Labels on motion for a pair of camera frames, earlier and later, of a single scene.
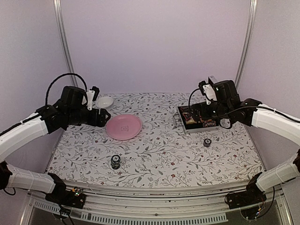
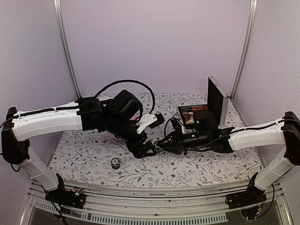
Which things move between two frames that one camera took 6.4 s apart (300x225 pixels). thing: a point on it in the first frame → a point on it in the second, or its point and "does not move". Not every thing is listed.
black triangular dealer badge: (187, 116) does not move
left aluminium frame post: (61, 18) does not move
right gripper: (206, 115) → (179, 141)
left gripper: (102, 121) → (140, 153)
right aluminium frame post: (253, 5) does not move
